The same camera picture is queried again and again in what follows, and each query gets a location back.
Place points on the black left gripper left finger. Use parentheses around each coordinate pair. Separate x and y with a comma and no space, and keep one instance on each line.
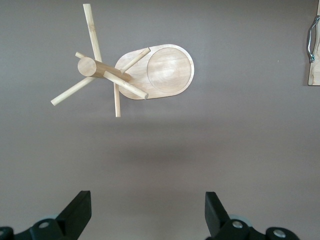
(67,220)

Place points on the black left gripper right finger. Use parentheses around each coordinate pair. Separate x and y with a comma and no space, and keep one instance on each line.
(217,220)

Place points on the wooden cutting board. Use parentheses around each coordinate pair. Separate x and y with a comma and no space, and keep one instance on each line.
(315,72)

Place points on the wooden mug rack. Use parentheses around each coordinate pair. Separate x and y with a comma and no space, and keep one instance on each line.
(170,70)

